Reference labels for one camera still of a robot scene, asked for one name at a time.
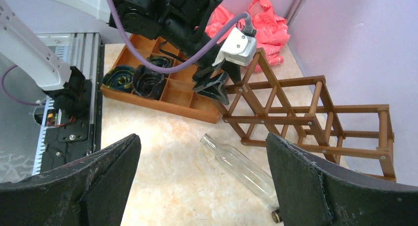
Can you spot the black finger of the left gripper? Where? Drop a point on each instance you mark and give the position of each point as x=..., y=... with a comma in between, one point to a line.
x=212, y=87

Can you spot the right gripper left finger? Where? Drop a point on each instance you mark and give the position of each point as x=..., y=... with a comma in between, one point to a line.
x=90, y=191

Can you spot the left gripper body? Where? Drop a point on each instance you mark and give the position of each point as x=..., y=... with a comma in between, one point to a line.
x=180, y=34

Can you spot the wooden compartment tray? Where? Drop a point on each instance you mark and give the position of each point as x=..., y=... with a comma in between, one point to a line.
x=177, y=97

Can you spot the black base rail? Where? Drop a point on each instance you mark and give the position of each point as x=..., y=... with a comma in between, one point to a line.
x=72, y=118

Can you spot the rolled dark belt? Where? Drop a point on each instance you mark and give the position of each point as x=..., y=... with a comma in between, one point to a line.
x=119, y=78
x=148, y=83

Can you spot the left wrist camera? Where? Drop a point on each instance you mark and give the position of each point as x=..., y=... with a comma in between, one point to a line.
x=237, y=48

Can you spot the clear glass bottle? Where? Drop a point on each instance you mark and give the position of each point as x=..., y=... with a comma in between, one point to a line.
x=254, y=178

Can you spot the brown wooden wine rack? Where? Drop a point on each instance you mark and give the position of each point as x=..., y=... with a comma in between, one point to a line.
x=260, y=99

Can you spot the rolled dark belt upper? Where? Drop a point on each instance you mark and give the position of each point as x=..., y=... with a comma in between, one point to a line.
x=148, y=83

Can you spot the rolled dark belt lower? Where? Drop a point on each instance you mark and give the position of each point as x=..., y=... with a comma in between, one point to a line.
x=119, y=78

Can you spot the clear labelled liquor bottle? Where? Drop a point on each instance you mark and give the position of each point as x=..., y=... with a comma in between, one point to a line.
x=276, y=216

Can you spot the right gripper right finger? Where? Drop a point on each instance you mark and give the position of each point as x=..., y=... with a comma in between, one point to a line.
x=313, y=191

